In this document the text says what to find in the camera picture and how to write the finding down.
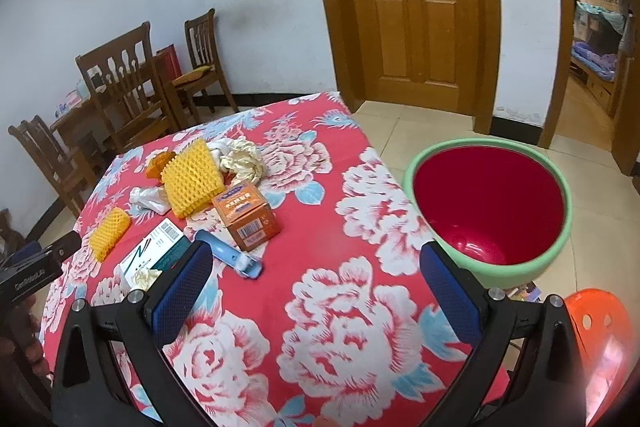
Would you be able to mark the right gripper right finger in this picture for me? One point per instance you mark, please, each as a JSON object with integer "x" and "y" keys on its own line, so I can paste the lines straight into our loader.
{"x": 524, "y": 368}

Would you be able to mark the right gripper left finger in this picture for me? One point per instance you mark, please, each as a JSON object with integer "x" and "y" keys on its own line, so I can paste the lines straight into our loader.
{"x": 89, "y": 389}

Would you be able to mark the small cream paper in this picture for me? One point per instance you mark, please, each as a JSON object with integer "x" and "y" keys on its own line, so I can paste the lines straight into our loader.
{"x": 144, "y": 278}

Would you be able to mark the small yellow foam net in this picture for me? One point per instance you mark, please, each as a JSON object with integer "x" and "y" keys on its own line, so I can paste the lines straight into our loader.
{"x": 107, "y": 234}

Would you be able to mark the white teal carton box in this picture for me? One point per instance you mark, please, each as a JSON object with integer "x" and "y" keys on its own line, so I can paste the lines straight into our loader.
{"x": 159, "y": 250}

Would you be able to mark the blue plastic clip tool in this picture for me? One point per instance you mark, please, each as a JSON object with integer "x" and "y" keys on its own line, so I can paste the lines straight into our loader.
{"x": 245, "y": 265}

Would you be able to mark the clear plastic bag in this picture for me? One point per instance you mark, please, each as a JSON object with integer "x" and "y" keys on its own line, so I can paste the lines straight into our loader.
{"x": 152, "y": 198}

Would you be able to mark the orange cardboard box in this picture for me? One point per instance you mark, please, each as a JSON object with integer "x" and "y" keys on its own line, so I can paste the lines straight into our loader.
{"x": 247, "y": 215}

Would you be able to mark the large yellow foam net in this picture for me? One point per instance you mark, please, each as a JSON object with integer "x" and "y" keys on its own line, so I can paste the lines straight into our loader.
{"x": 192, "y": 180}

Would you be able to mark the cream cloth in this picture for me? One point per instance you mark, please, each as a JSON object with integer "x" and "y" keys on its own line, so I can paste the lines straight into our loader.
{"x": 238, "y": 157}

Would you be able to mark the orange plastic stool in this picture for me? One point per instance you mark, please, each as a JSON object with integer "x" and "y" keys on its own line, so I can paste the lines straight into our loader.
{"x": 604, "y": 334}

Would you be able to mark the books under bin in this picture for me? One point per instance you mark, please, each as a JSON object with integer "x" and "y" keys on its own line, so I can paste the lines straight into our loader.
{"x": 528, "y": 293}

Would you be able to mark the left wooden chair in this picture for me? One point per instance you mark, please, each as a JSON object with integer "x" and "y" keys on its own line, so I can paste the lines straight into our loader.
{"x": 67, "y": 171}

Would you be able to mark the wooden chair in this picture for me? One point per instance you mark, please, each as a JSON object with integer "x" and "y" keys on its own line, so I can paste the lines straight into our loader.
{"x": 206, "y": 64}
{"x": 126, "y": 90}
{"x": 67, "y": 171}

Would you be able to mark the wooden dining table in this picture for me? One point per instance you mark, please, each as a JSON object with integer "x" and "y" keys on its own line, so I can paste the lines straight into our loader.
{"x": 74, "y": 123}

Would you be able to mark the red floral tablecloth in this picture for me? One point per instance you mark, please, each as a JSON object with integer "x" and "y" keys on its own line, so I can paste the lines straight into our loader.
{"x": 340, "y": 322}

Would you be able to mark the red bin green rim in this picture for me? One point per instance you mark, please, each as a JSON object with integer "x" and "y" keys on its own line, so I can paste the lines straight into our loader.
{"x": 499, "y": 209}

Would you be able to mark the near wooden chair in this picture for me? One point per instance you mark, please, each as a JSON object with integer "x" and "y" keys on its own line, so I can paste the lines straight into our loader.
{"x": 126, "y": 90}

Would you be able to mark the red bag on chair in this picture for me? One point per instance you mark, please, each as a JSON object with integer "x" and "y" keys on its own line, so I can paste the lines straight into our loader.
{"x": 167, "y": 64}

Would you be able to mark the far wooden chair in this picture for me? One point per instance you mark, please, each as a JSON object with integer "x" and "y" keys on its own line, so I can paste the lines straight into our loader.
{"x": 206, "y": 64}

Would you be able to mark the bunk bed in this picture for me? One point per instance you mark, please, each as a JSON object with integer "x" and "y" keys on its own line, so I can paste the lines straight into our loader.
{"x": 600, "y": 30}

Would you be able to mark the wooden panel door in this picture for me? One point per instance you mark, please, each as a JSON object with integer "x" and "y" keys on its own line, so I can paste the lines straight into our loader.
{"x": 440, "y": 54}

